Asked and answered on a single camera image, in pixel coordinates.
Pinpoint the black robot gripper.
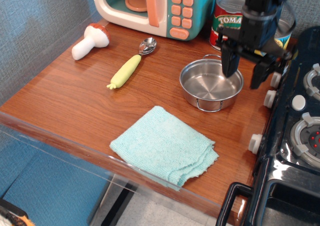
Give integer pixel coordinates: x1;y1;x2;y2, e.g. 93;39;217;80
216;10;292;89

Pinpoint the stainless steel pot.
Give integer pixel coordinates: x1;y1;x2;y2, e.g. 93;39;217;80
179;54;244;112

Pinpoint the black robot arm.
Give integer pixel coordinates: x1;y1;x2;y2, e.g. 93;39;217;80
216;0;293;89

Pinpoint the light blue napkin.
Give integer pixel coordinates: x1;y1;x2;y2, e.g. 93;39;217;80
110;106;219;191

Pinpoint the white stove knob top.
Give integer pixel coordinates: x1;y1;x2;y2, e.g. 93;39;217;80
270;72;282;89

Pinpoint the white stove knob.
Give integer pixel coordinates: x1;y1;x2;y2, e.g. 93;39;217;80
263;90;277;109
270;72;282;89
248;134;263;154

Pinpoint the white stove knob middle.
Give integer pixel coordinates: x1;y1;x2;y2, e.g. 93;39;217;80
263;90;277;109

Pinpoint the pineapple slices can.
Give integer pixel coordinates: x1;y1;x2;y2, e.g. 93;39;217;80
261;19;292;50

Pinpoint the tomato sauce can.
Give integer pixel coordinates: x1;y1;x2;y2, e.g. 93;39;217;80
209;0;245;51

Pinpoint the white stove knob bottom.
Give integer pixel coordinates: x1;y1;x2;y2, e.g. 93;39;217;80
248;134;263;154

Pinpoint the toy microwave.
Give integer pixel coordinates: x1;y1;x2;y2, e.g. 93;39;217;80
94;0;215;41

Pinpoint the black toy stove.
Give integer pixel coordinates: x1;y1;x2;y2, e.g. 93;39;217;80
216;26;320;225

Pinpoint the toy mushroom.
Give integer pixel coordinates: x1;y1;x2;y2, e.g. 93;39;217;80
71;23;111;61

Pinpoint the clear acrylic table guard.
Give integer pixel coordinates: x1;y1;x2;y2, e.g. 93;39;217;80
0;126;216;225

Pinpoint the orange object bottom left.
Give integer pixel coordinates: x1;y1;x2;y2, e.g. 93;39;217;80
0;198;35;226

